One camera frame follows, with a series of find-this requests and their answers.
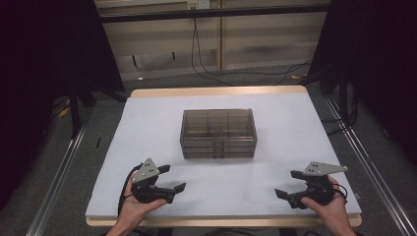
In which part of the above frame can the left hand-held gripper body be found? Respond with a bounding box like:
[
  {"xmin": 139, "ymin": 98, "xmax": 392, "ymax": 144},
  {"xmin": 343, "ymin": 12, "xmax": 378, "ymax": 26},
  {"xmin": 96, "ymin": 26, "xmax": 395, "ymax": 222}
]
[{"xmin": 131, "ymin": 157, "xmax": 175, "ymax": 205}]

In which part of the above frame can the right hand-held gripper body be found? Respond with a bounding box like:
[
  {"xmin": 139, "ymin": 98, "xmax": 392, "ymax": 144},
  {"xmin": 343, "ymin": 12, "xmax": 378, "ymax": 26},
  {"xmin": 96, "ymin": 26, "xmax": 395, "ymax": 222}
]
[{"xmin": 302, "ymin": 160, "xmax": 349, "ymax": 207}]

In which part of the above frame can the transparent brown drawer box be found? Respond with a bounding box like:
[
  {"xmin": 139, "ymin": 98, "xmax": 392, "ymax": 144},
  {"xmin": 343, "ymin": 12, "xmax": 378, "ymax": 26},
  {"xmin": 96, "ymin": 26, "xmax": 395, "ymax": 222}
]
[{"xmin": 179, "ymin": 108, "xmax": 259, "ymax": 160}]

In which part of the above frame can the person's right hand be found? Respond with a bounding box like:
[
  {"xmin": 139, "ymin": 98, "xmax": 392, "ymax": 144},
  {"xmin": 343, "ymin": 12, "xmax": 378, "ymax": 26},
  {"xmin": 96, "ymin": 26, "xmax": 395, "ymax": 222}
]
[{"xmin": 300, "ymin": 176, "xmax": 349, "ymax": 229}]

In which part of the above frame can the person's left hand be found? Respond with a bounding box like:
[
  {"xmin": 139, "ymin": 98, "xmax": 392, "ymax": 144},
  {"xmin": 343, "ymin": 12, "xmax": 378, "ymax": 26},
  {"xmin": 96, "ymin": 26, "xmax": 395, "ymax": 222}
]
[{"xmin": 120, "ymin": 171, "xmax": 168, "ymax": 230}]

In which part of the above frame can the white table mat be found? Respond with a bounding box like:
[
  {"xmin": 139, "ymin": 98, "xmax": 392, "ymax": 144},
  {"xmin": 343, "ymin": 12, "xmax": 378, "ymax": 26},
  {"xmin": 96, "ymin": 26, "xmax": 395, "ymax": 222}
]
[{"xmin": 85, "ymin": 91, "xmax": 363, "ymax": 219}]

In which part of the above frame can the black metal stand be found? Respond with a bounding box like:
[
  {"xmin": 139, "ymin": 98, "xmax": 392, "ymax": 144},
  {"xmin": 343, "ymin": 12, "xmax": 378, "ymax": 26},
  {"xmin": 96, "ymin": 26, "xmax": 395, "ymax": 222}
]
[{"xmin": 68, "ymin": 82, "xmax": 84, "ymax": 140}]

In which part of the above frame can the wooden table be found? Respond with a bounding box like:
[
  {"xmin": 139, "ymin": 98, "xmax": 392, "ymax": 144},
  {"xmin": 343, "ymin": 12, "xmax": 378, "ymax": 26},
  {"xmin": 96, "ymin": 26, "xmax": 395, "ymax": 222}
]
[{"xmin": 85, "ymin": 85, "xmax": 364, "ymax": 228}]

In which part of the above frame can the dark curtain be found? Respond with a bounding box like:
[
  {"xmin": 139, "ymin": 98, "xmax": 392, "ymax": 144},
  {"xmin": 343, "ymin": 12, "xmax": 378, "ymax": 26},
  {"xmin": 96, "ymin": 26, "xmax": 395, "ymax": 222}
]
[
  {"xmin": 306, "ymin": 0, "xmax": 417, "ymax": 168},
  {"xmin": 0, "ymin": 0, "xmax": 126, "ymax": 211}
]

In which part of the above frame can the black horizontal bar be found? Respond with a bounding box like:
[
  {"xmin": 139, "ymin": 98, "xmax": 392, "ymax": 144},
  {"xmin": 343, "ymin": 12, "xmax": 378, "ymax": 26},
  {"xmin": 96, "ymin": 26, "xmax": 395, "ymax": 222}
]
[{"xmin": 97, "ymin": 3, "xmax": 332, "ymax": 25}]

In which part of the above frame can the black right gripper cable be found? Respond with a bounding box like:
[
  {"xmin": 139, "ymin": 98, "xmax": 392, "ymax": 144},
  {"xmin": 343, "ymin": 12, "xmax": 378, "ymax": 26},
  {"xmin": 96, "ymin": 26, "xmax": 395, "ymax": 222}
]
[{"xmin": 331, "ymin": 182, "xmax": 349, "ymax": 202}]

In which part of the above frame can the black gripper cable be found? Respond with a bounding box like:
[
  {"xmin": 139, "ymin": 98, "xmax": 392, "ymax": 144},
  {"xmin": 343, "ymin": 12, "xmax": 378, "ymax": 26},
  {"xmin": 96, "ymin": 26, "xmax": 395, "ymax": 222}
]
[
  {"xmin": 116, "ymin": 162, "xmax": 144, "ymax": 218},
  {"xmin": 331, "ymin": 182, "xmax": 349, "ymax": 202}
]

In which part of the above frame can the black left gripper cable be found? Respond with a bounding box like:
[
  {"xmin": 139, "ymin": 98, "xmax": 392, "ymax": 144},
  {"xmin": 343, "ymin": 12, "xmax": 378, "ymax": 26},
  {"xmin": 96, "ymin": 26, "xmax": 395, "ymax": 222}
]
[{"xmin": 116, "ymin": 162, "xmax": 144, "ymax": 218}]

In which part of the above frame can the metal floor rail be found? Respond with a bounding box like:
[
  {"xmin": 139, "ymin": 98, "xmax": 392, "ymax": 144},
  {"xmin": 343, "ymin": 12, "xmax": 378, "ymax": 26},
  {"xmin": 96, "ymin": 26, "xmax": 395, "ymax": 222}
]
[
  {"xmin": 25, "ymin": 119, "xmax": 90, "ymax": 236},
  {"xmin": 324, "ymin": 94, "xmax": 417, "ymax": 236}
]

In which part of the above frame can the black floor cable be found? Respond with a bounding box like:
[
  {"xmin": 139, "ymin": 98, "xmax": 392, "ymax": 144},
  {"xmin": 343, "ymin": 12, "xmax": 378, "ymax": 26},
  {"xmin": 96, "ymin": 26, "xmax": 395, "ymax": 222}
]
[{"xmin": 209, "ymin": 58, "xmax": 313, "ymax": 87}]

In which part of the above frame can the black wall cable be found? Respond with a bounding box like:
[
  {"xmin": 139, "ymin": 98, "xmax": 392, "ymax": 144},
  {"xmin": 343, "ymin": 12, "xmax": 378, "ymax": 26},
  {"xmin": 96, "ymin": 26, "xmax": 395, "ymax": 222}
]
[{"xmin": 190, "ymin": 17, "xmax": 234, "ymax": 88}]

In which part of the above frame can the white wall socket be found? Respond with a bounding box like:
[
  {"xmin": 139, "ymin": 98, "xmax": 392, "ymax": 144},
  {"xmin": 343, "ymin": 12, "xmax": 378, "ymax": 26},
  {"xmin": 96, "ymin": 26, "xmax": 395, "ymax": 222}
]
[{"xmin": 186, "ymin": 0, "xmax": 210, "ymax": 10}]

